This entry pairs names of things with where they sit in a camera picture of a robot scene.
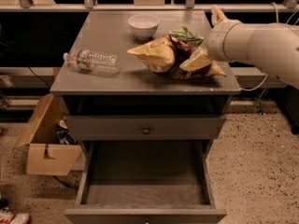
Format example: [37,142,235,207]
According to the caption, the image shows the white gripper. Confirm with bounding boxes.
[179,5,243,77]

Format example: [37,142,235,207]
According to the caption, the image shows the brown chip bag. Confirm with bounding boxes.
[128,35,203,80]

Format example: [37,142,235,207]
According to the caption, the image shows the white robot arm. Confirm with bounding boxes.
[180,5,299,89]

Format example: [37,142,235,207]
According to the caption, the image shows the green crumpled chip bag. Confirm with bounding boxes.
[169,26,204,49]

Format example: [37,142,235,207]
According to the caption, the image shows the grey drawer cabinet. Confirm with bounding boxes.
[50,9,242,224]

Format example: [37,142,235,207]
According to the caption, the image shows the closed grey top drawer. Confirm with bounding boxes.
[64,115,225,141]

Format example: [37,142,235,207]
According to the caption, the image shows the open grey middle drawer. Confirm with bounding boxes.
[64,141,226,224]

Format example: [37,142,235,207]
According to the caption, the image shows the dark bag inside box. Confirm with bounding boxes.
[56,126,78,145]

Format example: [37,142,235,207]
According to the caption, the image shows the white ceramic bowl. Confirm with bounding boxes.
[128,15,160,39]

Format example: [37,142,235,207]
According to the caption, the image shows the clear plastic water bottle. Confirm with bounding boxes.
[64,49,120,74]

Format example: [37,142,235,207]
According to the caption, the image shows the open cardboard box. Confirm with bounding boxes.
[14,94,86,175]

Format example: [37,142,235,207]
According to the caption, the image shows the white red sneaker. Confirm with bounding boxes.
[0,210,30,224]

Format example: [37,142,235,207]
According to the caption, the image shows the white cable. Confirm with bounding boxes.
[240,2,299,92]

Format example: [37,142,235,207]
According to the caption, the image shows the black floor cable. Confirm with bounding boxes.
[53,175,80,189]

